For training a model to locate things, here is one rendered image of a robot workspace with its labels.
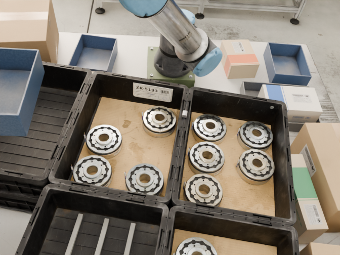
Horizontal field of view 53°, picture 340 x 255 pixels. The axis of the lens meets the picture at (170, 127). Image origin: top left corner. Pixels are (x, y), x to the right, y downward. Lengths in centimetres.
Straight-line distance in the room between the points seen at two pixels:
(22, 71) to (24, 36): 41
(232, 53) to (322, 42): 177
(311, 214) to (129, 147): 54
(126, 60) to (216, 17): 170
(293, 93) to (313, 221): 51
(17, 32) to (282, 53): 109
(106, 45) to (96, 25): 137
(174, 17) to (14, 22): 65
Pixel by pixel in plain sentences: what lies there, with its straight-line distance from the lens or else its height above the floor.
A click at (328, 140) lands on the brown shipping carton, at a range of 116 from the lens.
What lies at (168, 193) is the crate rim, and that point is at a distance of 83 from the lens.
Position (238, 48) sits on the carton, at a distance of 149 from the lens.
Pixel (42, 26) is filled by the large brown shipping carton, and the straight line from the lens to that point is 134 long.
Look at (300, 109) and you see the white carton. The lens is 130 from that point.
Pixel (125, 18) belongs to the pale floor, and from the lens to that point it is 294.
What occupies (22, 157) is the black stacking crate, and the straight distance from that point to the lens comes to 105.
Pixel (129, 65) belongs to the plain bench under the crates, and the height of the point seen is 70.
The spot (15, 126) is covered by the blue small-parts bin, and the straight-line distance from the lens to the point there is 76.
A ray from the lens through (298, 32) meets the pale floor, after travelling 316.
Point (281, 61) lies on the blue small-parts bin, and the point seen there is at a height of 70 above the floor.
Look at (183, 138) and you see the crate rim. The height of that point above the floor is 92.
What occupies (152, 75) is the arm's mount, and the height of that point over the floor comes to 76.
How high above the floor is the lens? 167
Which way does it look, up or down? 52 degrees down
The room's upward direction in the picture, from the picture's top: 8 degrees clockwise
